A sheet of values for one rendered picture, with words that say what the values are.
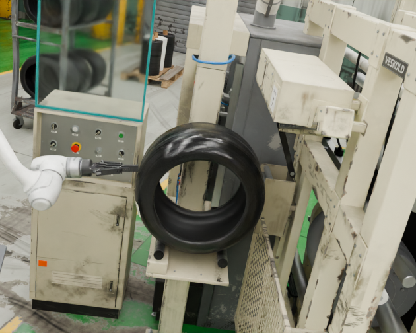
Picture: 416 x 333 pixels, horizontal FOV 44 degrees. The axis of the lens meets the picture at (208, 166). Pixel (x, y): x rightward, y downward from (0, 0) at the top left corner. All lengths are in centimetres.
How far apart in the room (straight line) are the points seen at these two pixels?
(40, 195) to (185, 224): 73
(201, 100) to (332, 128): 84
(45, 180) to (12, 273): 163
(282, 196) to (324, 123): 87
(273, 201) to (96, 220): 102
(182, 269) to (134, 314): 104
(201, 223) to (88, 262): 86
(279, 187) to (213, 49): 71
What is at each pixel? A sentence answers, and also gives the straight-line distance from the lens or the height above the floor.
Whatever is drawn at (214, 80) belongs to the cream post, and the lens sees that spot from 231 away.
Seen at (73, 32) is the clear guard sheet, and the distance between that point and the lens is 262.
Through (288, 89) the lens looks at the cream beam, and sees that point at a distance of 170.
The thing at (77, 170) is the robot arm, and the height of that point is 121.
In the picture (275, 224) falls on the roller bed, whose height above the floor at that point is 97.
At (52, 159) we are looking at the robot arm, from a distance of 223.
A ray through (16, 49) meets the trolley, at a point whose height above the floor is 90.
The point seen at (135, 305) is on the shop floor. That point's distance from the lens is 340.
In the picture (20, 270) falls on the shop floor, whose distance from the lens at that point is 368.
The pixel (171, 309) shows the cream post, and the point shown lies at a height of 33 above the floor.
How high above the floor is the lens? 212
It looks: 22 degrees down
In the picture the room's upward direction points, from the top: 10 degrees clockwise
